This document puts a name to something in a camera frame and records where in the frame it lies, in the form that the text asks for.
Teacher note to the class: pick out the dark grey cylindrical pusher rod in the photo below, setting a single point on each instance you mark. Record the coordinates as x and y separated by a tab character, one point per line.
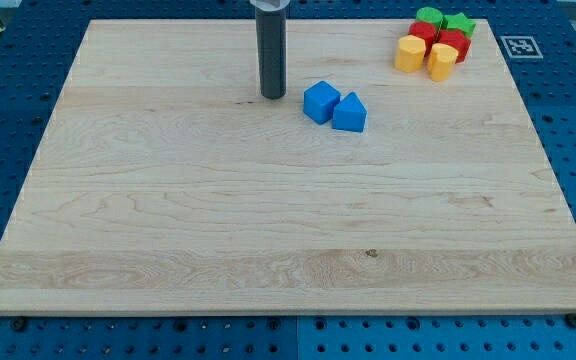
271	46

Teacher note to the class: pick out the silver rod mount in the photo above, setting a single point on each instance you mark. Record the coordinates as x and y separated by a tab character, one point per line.
269	3

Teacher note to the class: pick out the blue triangle block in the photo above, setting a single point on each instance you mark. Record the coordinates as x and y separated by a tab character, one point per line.
350	114

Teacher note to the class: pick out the blue cube block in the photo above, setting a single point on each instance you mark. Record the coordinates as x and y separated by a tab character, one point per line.
319	101

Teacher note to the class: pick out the yellow hexagon block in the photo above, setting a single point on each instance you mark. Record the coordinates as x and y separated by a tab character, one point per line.
410	53

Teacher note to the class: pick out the green cylinder block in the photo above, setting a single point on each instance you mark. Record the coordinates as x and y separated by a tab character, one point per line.
430	15

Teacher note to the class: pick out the red cylinder block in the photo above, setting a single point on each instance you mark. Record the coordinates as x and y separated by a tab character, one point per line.
426	31

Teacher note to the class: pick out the yellow heart block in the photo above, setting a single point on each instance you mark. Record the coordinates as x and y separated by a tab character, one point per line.
441	61

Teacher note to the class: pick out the red hexagon block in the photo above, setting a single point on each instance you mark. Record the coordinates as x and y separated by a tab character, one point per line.
456	39

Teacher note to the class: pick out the green star block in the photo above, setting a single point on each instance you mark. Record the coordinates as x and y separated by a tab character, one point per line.
460	22

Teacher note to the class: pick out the wooden board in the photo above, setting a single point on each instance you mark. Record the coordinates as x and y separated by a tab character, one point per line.
166	185

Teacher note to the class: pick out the fiducial marker tag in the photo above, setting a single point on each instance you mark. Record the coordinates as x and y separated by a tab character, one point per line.
521	47

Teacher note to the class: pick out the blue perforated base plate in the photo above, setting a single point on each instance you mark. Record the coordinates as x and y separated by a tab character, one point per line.
37	49

